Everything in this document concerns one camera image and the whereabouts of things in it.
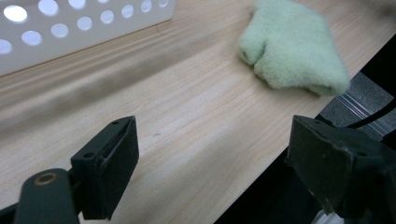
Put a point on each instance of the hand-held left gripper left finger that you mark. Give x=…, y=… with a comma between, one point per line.
x=106, y=174

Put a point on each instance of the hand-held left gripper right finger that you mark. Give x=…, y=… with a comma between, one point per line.
x=339, y=168

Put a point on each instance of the green fluffy sock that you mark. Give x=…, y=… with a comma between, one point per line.
x=289, y=46

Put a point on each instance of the white perforated plastic basket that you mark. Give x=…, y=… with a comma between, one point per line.
x=71, y=45

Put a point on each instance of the aluminium floor rail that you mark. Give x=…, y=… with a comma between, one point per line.
x=351, y=104

